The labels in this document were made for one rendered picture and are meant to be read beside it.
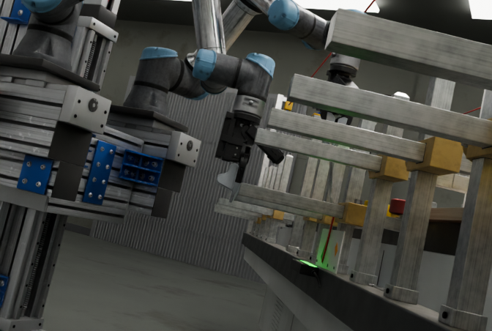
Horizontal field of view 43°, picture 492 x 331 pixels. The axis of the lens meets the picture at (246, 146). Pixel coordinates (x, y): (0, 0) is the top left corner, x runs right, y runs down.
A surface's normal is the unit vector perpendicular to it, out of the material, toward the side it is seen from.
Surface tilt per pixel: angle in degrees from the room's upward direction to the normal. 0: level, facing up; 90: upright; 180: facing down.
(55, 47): 72
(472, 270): 90
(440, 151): 90
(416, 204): 90
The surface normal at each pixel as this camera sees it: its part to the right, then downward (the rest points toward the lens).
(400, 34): 0.07, -0.11
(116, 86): -0.40, -0.20
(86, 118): 0.89, 0.15
